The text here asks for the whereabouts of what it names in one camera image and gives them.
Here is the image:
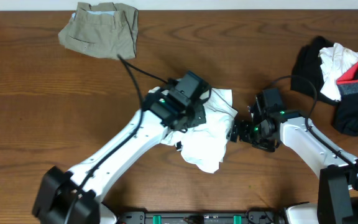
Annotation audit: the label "left black cable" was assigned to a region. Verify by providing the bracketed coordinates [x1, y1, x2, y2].
[63, 54, 169, 224]

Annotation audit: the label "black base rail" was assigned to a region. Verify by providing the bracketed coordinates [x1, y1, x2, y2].
[117, 210, 287, 224]

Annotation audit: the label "white patterned garment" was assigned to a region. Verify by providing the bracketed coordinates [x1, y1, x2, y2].
[318, 43, 358, 102]

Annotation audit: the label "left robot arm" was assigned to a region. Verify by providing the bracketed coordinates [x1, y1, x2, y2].
[32, 91, 209, 224]

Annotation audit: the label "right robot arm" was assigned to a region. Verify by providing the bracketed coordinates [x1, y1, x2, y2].
[227, 110, 358, 223]

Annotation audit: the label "folded khaki shorts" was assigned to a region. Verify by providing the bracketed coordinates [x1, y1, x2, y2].
[58, 2, 139, 60]

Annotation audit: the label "white t-shirt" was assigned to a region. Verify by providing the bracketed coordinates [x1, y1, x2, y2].
[161, 88, 237, 174]

